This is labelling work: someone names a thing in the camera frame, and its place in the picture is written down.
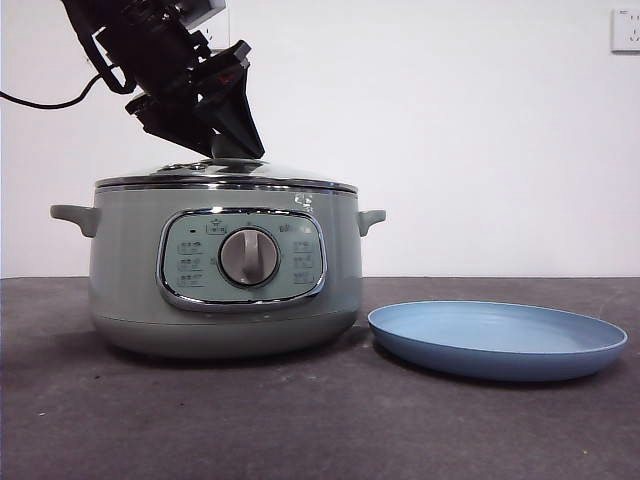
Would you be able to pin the white wall socket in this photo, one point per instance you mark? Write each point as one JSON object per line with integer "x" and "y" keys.
{"x": 221, "y": 39}
{"x": 627, "y": 30}

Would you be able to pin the blue round plate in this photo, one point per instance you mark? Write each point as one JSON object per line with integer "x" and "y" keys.
{"x": 500, "y": 345}

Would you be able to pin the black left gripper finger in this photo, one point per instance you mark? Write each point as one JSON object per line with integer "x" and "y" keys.
{"x": 175, "y": 127}
{"x": 232, "y": 105}

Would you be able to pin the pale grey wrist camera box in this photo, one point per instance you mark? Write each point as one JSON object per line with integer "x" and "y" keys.
{"x": 207, "y": 11}

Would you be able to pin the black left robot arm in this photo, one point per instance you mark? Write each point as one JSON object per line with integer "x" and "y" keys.
{"x": 150, "y": 45}

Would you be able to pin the glass lid with green knob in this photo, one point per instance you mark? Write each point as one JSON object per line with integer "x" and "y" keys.
{"x": 270, "y": 174}

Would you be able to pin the pale green electric steamer pot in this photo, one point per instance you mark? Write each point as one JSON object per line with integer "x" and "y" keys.
{"x": 130, "y": 280}

